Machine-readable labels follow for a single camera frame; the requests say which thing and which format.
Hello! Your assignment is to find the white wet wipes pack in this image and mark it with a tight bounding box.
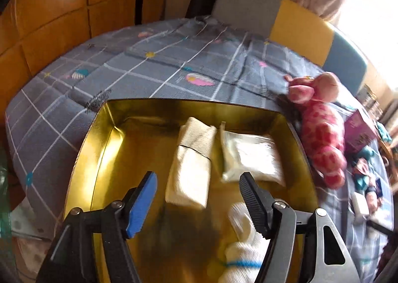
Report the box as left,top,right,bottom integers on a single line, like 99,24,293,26
220,122,285,186

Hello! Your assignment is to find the cream cloth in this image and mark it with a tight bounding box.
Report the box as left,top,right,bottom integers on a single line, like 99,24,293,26
165,117,217,210

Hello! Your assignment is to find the teal plush bear pink scarf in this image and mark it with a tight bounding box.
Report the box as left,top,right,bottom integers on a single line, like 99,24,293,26
352,145,376,196

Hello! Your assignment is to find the pink microfiber towel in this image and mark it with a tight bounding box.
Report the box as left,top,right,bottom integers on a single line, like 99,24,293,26
365,190,379,214

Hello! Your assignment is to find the white sponge block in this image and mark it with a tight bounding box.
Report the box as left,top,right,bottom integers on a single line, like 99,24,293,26
351,192,370,221

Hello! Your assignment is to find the blue tissue pack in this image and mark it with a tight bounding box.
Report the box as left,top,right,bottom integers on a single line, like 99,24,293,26
375,177,383,199

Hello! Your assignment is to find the gold metal tray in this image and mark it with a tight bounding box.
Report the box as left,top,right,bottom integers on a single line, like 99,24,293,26
65,99,318,282

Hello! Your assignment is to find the pink giraffe plush toy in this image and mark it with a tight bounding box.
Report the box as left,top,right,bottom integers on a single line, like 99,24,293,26
284,72,347,189

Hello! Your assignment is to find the purple cardboard box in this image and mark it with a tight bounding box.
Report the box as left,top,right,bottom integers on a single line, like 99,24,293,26
344,109,377,153

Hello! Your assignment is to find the grey plaid bed cover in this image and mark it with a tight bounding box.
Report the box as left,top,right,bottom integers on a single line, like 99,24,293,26
4,15,396,283

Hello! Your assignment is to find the yellow blue grey headboard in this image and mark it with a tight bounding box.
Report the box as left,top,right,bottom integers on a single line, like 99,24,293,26
212,0,368,96

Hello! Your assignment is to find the wooden wardrobe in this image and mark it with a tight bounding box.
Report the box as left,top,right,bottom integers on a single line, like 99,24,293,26
1,0,166,112

